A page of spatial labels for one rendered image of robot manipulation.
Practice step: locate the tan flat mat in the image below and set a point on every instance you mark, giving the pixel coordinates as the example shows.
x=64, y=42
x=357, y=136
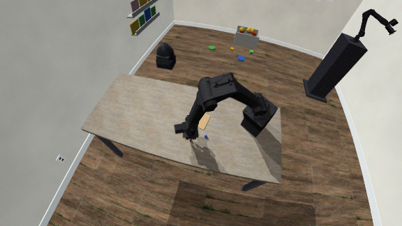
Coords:
x=203, y=121

